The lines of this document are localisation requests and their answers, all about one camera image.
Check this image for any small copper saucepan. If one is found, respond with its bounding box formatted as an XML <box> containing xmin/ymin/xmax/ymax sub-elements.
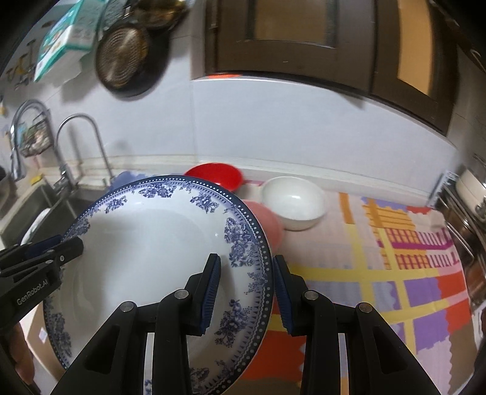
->
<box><xmin>135</xmin><ymin>0</ymin><xmax>190</xmax><ymax>30</ymax></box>

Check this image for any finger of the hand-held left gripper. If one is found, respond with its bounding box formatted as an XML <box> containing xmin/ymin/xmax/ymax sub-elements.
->
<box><xmin>0</xmin><ymin>235</ymin><xmax>63</xmax><ymax>263</ymax></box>
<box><xmin>0</xmin><ymin>239</ymin><xmax>84</xmax><ymax>282</ymax></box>

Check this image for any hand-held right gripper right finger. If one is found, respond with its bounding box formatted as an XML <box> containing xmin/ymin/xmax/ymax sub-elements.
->
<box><xmin>273</xmin><ymin>254</ymin><xmax>437</xmax><ymax>395</ymax></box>

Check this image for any white metal shelf rack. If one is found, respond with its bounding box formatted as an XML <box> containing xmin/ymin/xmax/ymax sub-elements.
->
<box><xmin>430</xmin><ymin>170</ymin><xmax>486</xmax><ymax>274</ymax></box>

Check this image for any brown cardboard box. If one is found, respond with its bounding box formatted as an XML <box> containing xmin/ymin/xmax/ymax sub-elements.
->
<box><xmin>18</xmin><ymin>303</ymin><xmax>66</xmax><ymax>378</ymax></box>

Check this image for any thin chrome gooseneck faucet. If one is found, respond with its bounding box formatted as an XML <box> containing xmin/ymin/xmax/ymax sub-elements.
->
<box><xmin>56</xmin><ymin>114</ymin><xmax>115</xmax><ymax>187</ymax></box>

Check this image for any blue floral rim plate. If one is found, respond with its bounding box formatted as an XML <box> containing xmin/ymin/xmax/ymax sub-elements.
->
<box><xmin>43</xmin><ymin>175</ymin><xmax>273</xmax><ymax>395</ymax></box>

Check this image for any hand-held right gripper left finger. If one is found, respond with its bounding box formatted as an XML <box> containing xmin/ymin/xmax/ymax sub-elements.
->
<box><xmin>49</xmin><ymin>253</ymin><xmax>223</xmax><ymax>395</ymax></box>

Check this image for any white bowl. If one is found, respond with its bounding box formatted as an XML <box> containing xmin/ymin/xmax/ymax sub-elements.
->
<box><xmin>261</xmin><ymin>176</ymin><xmax>327</xmax><ymax>232</ymax></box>

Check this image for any black perforated frying pan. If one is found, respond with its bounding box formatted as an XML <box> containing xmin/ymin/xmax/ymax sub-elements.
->
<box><xmin>94</xmin><ymin>19</ymin><xmax>172</xmax><ymax>100</ymax></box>

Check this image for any pink bowl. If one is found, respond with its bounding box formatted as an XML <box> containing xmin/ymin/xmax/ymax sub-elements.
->
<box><xmin>238</xmin><ymin>200</ymin><xmax>285</xmax><ymax>259</ymax></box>

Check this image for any chrome pull-down kitchen faucet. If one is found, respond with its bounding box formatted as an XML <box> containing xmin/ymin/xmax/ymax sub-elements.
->
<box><xmin>9</xmin><ymin>99</ymin><xmax>53</xmax><ymax>183</ymax></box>

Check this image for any stainless steel sink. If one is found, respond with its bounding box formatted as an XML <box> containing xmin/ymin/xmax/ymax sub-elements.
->
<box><xmin>0</xmin><ymin>178</ymin><xmax>100</xmax><ymax>248</ymax></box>

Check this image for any dark brown window frame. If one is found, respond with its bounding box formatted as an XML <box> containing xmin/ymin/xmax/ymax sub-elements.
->
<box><xmin>204</xmin><ymin>0</ymin><xmax>467</xmax><ymax>136</ymax></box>

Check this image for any colourful patterned table mat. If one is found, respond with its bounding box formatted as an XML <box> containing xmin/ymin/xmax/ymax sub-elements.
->
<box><xmin>110</xmin><ymin>171</ymin><xmax>474</xmax><ymax>395</ymax></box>

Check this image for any red and black bowl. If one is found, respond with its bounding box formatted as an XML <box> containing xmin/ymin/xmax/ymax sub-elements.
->
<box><xmin>184</xmin><ymin>163</ymin><xmax>244</xmax><ymax>193</ymax></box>

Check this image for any black wire wall basket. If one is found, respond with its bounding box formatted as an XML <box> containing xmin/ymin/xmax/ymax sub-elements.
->
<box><xmin>19</xmin><ymin>117</ymin><xmax>54</xmax><ymax>159</ymax></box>

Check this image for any white pot with lid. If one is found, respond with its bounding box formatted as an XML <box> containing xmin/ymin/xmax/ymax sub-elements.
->
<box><xmin>455</xmin><ymin>169</ymin><xmax>486</xmax><ymax>218</ymax></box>

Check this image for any teal paper towel pack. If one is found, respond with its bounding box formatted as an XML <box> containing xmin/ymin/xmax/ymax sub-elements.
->
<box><xmin>33</xmin><ymin>0</ymin><xmax>109</xmax><ymax>83</ymax></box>

